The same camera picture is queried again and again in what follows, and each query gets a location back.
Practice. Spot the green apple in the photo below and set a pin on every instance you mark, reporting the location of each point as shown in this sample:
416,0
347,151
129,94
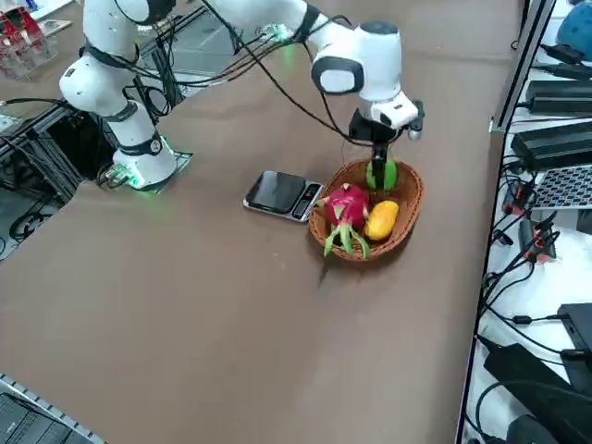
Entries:
392,173

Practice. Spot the silver aluminium rail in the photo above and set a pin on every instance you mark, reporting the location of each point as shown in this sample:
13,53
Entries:
46,406

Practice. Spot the brown wicker basket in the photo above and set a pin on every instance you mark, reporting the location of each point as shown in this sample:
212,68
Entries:
407,210

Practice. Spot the pink dragon fruit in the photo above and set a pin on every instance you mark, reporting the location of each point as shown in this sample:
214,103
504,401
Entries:
347,208

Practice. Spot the red and black connector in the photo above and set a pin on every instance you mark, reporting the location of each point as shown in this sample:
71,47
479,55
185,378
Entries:
518,196

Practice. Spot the black box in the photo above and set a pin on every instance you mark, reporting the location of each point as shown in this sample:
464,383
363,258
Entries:
578,324

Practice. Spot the clear acrylic rack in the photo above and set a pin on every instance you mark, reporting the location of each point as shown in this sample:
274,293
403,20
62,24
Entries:
23,65

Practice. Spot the white electronic kitchen scale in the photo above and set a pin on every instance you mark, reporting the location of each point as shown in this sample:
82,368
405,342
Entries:
277,189

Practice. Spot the wrist grey cylinder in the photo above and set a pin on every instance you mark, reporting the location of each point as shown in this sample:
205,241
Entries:
415,134

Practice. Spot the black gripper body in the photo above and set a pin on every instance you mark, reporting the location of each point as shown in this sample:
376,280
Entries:
365,131

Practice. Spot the large black power adapter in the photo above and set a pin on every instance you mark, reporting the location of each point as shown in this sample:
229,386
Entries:
550,143

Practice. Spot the small black power adapter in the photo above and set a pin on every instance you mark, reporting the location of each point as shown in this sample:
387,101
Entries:
562,53

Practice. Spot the blue rounded object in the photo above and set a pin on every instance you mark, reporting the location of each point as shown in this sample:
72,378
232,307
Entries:
575,28

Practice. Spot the silver aluminium post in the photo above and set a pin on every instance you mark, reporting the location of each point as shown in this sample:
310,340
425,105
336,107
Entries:
519,69

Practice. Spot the long black power adapter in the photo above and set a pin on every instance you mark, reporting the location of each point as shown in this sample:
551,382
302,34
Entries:
559,99

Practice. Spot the white perforated board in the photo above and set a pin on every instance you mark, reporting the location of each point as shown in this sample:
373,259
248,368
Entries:
564,185

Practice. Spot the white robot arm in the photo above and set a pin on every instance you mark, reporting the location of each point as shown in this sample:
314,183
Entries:
361,55

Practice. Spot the red and black power strip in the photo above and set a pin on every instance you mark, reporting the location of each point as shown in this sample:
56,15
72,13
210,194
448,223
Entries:
538,242

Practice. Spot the red translucent object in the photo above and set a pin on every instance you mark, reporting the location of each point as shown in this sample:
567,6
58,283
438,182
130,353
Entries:
14,28

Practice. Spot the black metal frame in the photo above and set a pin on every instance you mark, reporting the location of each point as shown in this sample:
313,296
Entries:
46,152

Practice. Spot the yellow mango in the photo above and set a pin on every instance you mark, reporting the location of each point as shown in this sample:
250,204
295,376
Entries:
381,222

